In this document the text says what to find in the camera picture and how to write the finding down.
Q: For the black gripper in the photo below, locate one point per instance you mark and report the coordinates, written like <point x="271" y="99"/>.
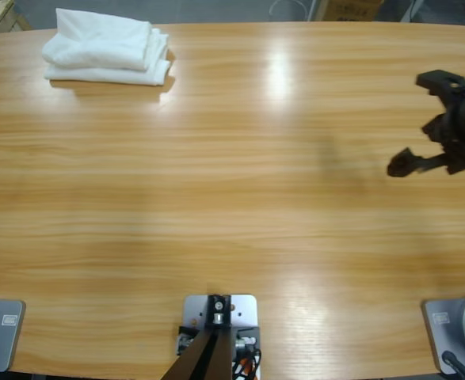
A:
<point x="462" y="134"/>

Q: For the white cloth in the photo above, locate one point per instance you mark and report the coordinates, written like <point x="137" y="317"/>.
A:
<point x="97" y="75"/>

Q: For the white t-shirt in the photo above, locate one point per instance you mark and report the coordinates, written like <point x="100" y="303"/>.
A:
<point x="105" y="39"/>

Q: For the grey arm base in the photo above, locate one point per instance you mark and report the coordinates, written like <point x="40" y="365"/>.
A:
<point x="6" y="336"/>
<point x="446" y="328"/>

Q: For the cardboard box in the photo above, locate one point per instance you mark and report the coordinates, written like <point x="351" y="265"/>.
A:
<point x="353" y="8"/>

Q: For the orange clamp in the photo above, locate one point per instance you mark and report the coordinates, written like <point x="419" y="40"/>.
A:
<point x="247" y="362"/>

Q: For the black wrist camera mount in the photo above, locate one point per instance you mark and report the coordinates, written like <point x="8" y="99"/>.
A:
<point x="442" y="81"/>

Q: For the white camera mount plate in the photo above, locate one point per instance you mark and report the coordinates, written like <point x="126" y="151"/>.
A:
<point x="244" y="312"/>

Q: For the dark camera post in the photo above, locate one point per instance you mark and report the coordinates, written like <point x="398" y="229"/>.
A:
<point x="204" y="356"/>

